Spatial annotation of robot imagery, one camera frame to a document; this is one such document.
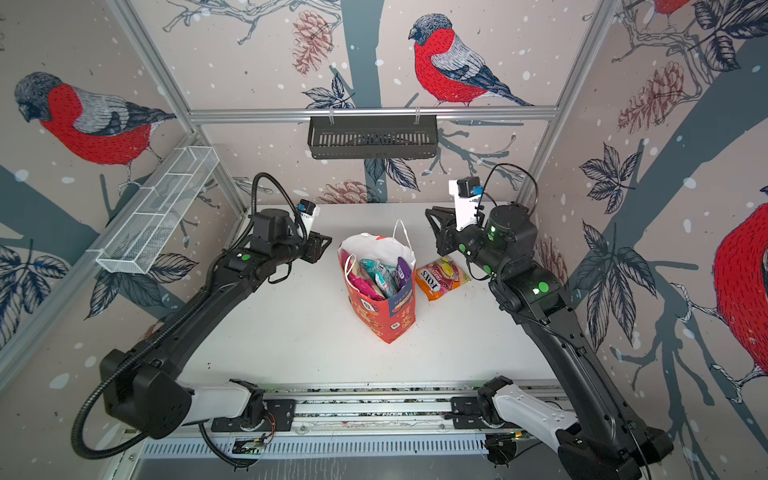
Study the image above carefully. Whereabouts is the purple Fox's berries bag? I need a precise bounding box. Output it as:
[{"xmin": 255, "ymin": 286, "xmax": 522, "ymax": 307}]
[{"xmin": 395, "ymin": 257, "xmax": 412, "ymax": 289}]

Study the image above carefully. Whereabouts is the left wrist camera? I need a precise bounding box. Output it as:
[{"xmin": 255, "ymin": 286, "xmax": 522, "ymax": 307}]
[{"xmin": 297, "ymin": 199, "xmax": 319, "ymax": 234}]

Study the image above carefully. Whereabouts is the aluminium frame crossbar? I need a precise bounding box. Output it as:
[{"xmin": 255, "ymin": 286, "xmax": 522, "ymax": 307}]
[{"xmin": 188, "ymin": 106, "xmax": 560, "ymax": 125}]

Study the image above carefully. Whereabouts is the orange Fox's candy bag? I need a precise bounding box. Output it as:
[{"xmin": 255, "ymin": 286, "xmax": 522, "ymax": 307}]
[{"xmin": 415, "ymin": 257, "xmax": 470, "ymax": 301}]

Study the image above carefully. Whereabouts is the black wall basket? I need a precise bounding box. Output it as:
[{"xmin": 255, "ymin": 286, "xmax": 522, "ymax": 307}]
[{"xmin": 307, "ymin": 115, "xmax": 439, "ymax": 160}]

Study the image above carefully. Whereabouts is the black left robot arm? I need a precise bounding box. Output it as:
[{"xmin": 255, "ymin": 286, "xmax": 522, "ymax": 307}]
[{"xmin": 100, "ymin": 200, "xmax": 331, "ymax": 439}]

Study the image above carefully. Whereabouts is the black left corrugated cable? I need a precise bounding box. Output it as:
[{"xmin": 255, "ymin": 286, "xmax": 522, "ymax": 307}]
[{"xmin": 70, "ymin": 172, "xmax": 310, "ymax": 461}]

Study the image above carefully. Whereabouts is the red paper gift bag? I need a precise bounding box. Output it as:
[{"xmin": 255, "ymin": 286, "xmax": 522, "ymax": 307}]
[{"xmin": 337, "ymin": 220, "xmax": 416, "ymax": 344}]

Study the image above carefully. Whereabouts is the aluminium mounting rail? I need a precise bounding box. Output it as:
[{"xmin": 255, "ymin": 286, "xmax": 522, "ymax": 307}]
[{"xmin": 125, "ymin": 383, "xmax": 625, "ymax": 436}]

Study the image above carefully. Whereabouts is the teal Fox's candy bag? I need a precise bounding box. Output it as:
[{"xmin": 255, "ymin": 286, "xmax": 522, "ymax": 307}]
[{"xmin": 360, "ymin": 259, "xmax": 399, "ymax": 298}]

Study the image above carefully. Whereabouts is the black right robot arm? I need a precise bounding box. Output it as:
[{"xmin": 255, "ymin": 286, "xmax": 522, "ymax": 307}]
[{"xmin": 425, "ymin": 203, "xmax": 673, "ymax": 479}]

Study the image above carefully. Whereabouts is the pink Lay's chips bag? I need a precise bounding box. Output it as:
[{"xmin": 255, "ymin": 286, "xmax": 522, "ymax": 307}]
[{"xmin": 340, "ymin": 249, "xmax": 385, "ymax": 302}]

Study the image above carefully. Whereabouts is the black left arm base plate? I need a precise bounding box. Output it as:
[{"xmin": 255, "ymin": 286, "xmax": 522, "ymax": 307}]
[{"xmin": 211, "ymin": 399, "xmax": 296, "ymax": 433}]

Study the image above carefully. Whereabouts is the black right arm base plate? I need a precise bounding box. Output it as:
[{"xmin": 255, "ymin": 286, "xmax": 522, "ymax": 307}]
[{"xmin": 443, "ymin": 397, "xmax": 516, "ymax": 430}]

